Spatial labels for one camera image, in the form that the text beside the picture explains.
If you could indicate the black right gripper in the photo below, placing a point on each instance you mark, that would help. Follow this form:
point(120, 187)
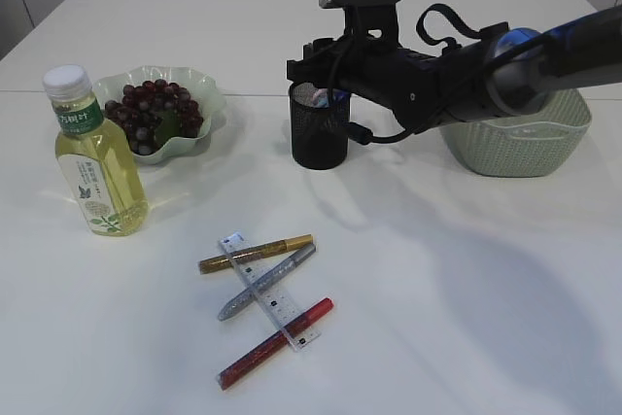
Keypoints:
point(373, 69)

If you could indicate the blue scissors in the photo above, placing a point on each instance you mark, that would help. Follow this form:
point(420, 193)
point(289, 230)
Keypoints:
point(340, 96)

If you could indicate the pink purple scissors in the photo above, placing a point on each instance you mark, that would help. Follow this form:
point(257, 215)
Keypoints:
point(320, 99)

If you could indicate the purple artificial grape bunch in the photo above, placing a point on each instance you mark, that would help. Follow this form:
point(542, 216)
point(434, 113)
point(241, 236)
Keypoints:
point(153, 113)

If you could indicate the clear plastic ruler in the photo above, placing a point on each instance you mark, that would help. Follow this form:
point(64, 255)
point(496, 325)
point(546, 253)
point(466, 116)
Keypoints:
point(275, 303)

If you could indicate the yellow tea bottle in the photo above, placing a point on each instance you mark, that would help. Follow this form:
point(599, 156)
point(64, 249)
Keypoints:
point(94, 156)

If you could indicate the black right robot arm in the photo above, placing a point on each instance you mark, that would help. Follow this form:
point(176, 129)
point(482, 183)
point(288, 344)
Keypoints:
point(504, 72)

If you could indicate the black mesh pen holder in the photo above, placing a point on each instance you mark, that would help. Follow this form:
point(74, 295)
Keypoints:
point(318, 139)

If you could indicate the green plastic woven basket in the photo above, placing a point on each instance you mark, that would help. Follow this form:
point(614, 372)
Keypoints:
point(522, 147)

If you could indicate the green wavy glass plate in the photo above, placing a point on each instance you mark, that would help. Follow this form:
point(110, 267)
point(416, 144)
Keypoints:
point(202, 88)

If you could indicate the silver glitter pen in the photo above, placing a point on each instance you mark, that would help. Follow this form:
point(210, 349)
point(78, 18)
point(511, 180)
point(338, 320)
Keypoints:
point(266, 282)

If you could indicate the gold glitter pen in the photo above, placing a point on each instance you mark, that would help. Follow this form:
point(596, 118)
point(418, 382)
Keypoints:
point(264, 251)

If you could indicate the red glitter pen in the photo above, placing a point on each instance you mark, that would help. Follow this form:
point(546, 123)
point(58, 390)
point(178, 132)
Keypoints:
point(273, 344)

